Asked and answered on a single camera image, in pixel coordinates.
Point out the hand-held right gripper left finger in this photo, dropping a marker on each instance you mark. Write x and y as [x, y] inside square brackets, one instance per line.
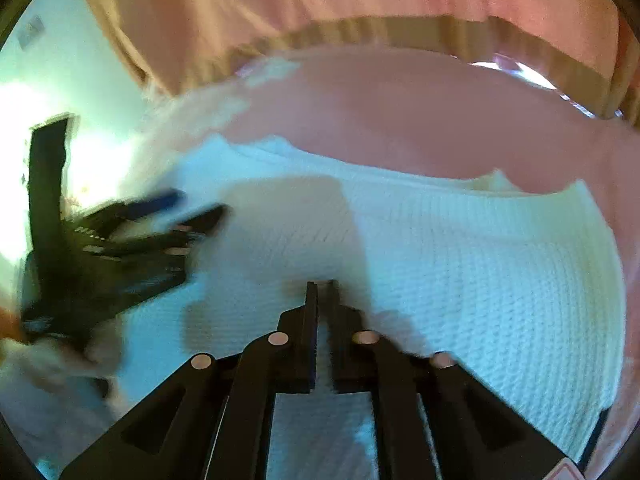
[311, 355]

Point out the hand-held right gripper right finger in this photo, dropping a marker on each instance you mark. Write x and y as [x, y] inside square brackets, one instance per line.
[337, 355]

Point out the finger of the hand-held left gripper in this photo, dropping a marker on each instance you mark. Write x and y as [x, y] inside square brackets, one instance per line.
[200, 222]
[155, 201]

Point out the white red black knit sweater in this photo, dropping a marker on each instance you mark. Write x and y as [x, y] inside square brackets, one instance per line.
[450, 270]

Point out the pink bed sheet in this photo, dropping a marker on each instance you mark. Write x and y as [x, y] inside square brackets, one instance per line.
[400, 110]

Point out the wall outlet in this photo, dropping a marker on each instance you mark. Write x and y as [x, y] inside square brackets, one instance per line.
[31, 32]

